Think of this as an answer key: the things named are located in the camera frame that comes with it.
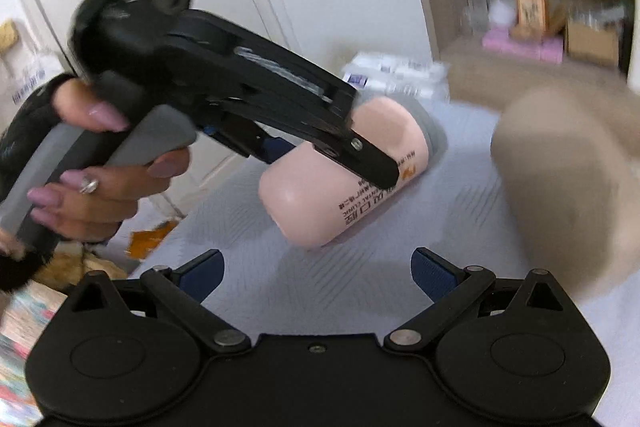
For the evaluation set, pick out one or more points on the hand with pink nails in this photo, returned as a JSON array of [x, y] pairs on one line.
[[90, 204]]

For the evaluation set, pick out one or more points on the beige cup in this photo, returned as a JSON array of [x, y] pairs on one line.
[[572, 189]]

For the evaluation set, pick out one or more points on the orange wooden box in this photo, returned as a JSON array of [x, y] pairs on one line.
[[532, 14]]

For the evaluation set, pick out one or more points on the pink cup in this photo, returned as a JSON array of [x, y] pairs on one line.
[[312, 199]]

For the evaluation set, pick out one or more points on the small cardboard box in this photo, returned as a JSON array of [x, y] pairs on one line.
[[595, 45]]

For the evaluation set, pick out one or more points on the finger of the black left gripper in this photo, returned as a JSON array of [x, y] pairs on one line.
[[359, 156]]

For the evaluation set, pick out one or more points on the white tissue pack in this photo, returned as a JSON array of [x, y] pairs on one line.
[[388, 74]]

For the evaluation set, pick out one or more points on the pink flat package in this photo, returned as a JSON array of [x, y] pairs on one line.
[[499, 40]]

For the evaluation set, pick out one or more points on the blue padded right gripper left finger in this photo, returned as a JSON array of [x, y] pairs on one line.
[[190, 283]]

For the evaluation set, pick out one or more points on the light grey table cloth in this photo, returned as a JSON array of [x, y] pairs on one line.
[[361, 283]]

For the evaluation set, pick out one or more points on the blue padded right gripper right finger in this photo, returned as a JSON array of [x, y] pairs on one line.
[[437, 277]]

